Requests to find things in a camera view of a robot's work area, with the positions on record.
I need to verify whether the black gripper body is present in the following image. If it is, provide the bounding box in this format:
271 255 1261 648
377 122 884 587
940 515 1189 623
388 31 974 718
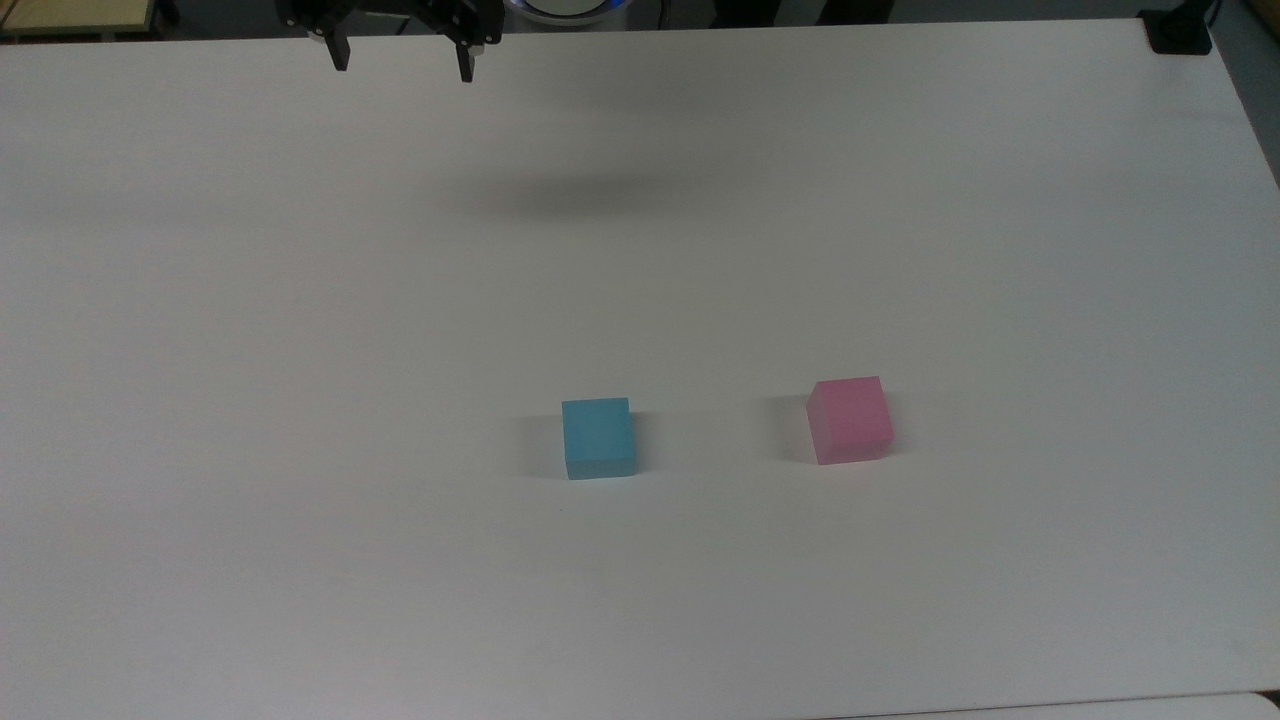
275 0 504 47

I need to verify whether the blue cube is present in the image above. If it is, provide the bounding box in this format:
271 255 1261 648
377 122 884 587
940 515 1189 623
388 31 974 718
561 397 638 481

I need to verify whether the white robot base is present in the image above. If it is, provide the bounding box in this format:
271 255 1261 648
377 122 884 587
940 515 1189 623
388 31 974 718
508 0 633 27

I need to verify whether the pink cube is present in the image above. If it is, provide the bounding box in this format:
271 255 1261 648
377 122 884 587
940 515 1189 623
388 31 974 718
806 376 895 466

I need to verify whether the wooden side table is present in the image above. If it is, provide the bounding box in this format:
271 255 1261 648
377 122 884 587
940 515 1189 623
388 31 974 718
0 0 163 40

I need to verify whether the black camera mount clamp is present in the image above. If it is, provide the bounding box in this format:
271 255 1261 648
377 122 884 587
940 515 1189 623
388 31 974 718
1140 0 1216 56

